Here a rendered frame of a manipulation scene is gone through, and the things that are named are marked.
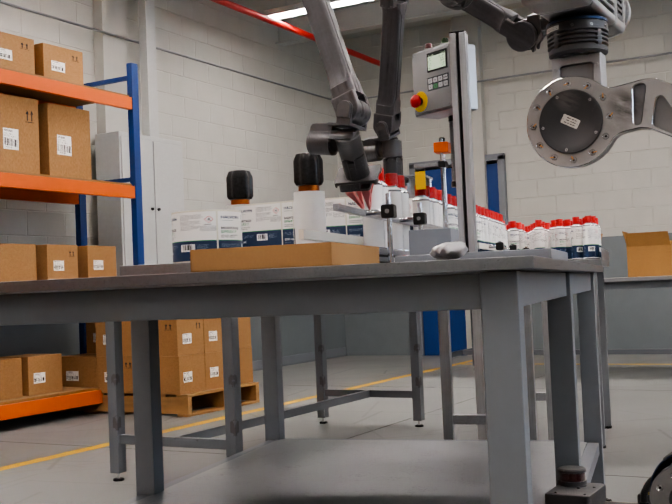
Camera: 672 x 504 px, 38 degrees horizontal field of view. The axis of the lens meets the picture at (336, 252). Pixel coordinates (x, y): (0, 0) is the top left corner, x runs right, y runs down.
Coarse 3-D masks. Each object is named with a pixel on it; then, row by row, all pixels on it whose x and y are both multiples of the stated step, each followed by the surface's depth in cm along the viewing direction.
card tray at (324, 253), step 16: (192, 256) 172; (208, 256) 171; (224, 256) 170; (240, 256) 169; (256, 256) 168; (272, 256) 167; (288, 256) 166; (304, 256) 166; (320, 256) 165; (336, 256) 167; (352, 256) 175; (368, 256) 185
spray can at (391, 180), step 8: (392, 176) 256; (392, 184) 255; (392, 192) 254; (400, 192) 256; (392, 200) 254; (400, 200) 256; (400, 208) 255; (400, 216) 255; (392, 224) 254; (400, 224) 255; (392, 232) 254; (400, 232) 255; (400, 240) 255; (400, 248) 254
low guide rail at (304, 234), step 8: (304, 232) 200; (312, 232) 205; (320, 232) 210; (328, 232) 215; (312, 240) 208; (320, 240) 210; (328, 240) 215; (336, 240) 220; (344, 240) 226; (352, 240) 232; (360, 240) 238
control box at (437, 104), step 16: (432, 48) 284; (448, 48) 278; (416, 64) 289; (448, 64) 278; (416, 80) 289; (432, 96) 284; (448, 96) 278; (416, 112) 289; (432, 112) 285; (448, 112) 284
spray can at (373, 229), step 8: (376, 192) 236; (376, 200) 236; (376, 208) 236; (368, 224) 236; (376, 224) 235; (368, 232) 236; (376, 232) 235; (384, 232) 237; (368, 240) 236; (376, 240) 235; (384, 240) 237; (384, 248) 236
